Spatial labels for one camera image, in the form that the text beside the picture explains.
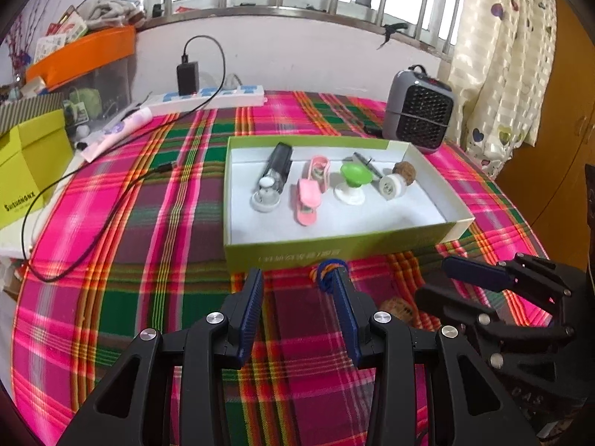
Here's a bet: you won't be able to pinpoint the brown walnut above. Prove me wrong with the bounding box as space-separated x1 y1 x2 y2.
379 298 417 325
393 161 417 184

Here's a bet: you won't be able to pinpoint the blue orange hair tie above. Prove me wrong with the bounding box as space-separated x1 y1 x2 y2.
311 259 349 291

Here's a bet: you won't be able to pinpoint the pink loop clip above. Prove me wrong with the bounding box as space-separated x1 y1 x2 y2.
308 155 332 183

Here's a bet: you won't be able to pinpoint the cream heart print curtain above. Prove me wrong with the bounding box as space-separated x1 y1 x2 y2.
448 0 559 177

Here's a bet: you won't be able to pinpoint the clear bin with orange lid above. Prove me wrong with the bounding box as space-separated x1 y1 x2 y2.
25 25 138 122

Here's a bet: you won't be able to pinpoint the white side table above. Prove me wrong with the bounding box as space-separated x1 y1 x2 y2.
0 227 29 261

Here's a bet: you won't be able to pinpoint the pink white tube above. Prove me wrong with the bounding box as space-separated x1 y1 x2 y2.
80 106 154 163

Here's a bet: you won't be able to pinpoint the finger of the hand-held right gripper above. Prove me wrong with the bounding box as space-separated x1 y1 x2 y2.
415 287 577 349
441 253 582 307

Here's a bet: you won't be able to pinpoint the pink green plaid tablecloth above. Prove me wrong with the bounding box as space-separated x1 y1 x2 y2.
12 90 554 446

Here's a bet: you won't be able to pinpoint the black charging cable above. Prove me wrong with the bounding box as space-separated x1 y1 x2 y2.
21 35 227 283

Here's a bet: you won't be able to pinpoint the white blue power strip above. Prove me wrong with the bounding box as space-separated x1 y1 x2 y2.
146 84 266 114

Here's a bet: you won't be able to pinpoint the shallow green cardboard box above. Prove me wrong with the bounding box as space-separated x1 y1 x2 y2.
224 136 476 276

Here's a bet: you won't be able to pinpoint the black flashlight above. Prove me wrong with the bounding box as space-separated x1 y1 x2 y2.
255 143 293 196

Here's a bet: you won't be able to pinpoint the grey space heater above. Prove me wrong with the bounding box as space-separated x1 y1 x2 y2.
382 66 455 155

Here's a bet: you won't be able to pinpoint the white ribbed cylinder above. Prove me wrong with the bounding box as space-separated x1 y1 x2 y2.
377 173 410 200

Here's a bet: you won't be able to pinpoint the white gloves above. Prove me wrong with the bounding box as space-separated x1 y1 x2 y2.
86 0 145 29

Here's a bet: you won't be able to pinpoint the purple flower branches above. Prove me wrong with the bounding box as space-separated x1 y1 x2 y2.
7 4 38 80

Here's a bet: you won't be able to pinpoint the yellow-green cardboard box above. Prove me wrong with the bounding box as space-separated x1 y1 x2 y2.
0 109 75 230

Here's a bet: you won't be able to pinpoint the grey white stopper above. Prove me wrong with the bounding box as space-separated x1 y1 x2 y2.
251 177 282 213

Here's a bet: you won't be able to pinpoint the green knob white base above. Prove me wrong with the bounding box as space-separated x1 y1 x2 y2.
334 162 374 206

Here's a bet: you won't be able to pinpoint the grey striped box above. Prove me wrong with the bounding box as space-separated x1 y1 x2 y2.
0 92 66 131

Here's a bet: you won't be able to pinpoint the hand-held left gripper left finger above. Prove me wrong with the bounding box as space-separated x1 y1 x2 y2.
56 267 266 446

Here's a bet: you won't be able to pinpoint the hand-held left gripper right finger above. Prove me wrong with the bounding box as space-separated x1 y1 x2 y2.
331 266 540 446

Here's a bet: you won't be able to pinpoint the black clip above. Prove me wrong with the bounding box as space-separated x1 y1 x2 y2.
379 23 410 52

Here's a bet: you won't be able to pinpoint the wooden cabinet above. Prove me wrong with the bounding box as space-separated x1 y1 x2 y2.
493 0 595 270

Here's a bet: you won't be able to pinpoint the paper packets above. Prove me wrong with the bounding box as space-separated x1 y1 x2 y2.
35 7 89 63

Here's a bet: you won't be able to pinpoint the black charger adapter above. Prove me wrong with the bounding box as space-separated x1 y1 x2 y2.
177 51 200 98

